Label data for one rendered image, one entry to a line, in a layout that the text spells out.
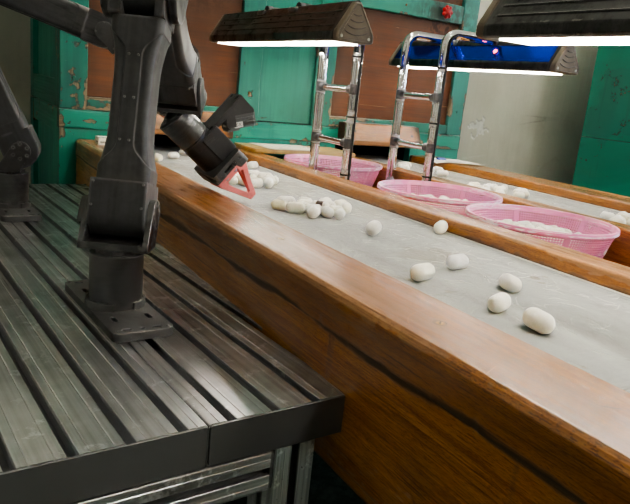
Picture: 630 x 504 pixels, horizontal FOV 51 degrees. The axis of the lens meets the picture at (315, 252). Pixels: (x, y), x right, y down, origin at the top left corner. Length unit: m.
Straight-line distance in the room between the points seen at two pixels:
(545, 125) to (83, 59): 3.09
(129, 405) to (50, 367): 0.11
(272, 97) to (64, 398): 1.53
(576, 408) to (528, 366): 0.07
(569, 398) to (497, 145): 3.57
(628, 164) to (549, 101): 0.69
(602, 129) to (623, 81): 0.27
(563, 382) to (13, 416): 0.44
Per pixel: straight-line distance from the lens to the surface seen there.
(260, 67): 2.02
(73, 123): 1.87
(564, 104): 4.47
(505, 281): 0.84
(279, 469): 0.66
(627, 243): 1.33
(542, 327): 0.70
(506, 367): 0.53
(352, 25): 1.25
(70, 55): 1.86
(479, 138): 3.91
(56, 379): 0.68
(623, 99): 4.00
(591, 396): 0.52
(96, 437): 0.58
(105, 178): 0.81
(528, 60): 1.66
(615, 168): 3.99
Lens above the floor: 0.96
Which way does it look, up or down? 14 degrees down
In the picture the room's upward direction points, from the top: 6 degrees clockwise
